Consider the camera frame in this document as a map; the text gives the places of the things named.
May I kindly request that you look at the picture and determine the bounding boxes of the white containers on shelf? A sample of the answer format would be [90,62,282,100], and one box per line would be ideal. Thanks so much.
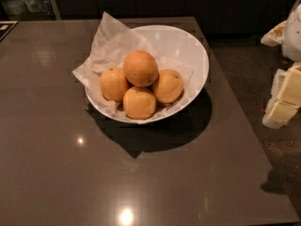
[0,0,53,16]

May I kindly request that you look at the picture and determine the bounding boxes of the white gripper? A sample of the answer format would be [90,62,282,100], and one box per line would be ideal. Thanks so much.
[261,4,301,129]

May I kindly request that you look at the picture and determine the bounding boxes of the white crumpled paper liner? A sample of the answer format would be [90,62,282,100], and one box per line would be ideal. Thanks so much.
[73,14,197,121]

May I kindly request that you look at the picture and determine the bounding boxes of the orange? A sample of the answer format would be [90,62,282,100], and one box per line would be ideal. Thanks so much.
[123,87,156,120]
[123,50,159,88]
[100,67,130,102]
[150,69,183,104]

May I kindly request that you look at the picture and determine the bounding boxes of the white bowl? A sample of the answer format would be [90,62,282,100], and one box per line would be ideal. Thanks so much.
[84,24,210,125]

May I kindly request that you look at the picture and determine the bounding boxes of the dark tray at table corner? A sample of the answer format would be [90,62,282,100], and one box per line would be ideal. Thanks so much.
[0,21,18,40]

